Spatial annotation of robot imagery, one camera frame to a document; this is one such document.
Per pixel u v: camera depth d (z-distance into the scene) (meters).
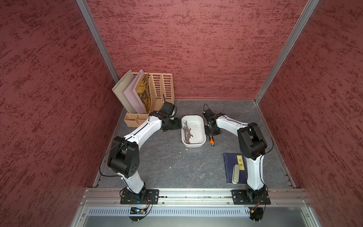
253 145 0.54
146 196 0.74
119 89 0.88
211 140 0.95
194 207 0.71
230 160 0.88
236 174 0.79
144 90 1.00
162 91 1.13
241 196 0.74
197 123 1.04
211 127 0.83
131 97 0.90
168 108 0.71
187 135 0.98
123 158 0.46
